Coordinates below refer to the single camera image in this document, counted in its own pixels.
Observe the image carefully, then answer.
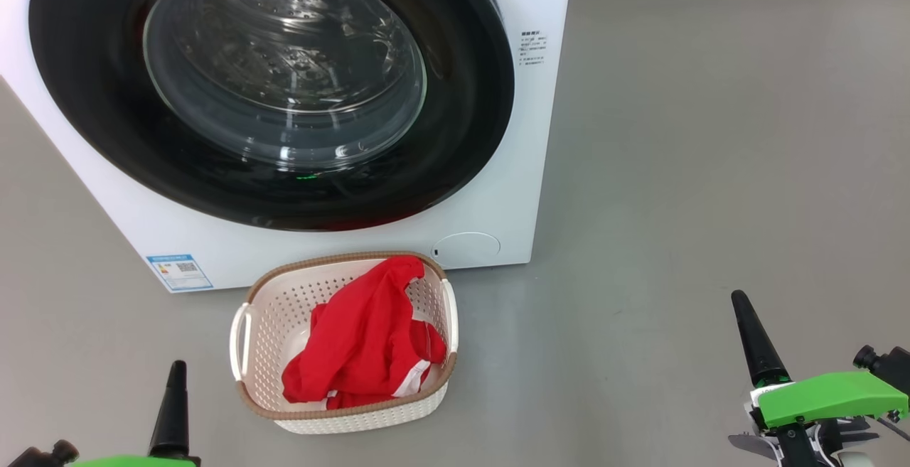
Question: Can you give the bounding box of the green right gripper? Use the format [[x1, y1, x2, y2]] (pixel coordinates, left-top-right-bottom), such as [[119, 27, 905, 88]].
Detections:
[[729, 289, 909, 467]]

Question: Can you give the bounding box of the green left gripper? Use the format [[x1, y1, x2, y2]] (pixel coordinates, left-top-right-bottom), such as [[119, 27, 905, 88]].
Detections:
[[71, 360, 201, 467]]

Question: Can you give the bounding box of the black round glass washer door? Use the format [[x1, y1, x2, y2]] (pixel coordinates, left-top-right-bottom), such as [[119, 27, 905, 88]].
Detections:
[[28, 0, 515, 232]]

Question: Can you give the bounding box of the cream perforated laundry basket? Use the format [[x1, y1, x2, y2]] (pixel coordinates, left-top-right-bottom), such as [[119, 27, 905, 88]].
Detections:
[[229, 251, 459, 435]]

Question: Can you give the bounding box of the white front-load washing machine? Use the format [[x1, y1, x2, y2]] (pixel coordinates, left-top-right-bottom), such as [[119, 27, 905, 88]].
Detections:
[[0, 0, 575, 294]]

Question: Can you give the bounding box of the blue energy label sticker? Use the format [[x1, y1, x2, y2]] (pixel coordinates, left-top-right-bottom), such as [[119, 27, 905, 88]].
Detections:
[[146, 254, 214, 292]]

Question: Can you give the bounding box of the round drain filter cover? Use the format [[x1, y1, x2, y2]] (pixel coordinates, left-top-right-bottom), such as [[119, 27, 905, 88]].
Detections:
[[432, 232, 501, 269]]

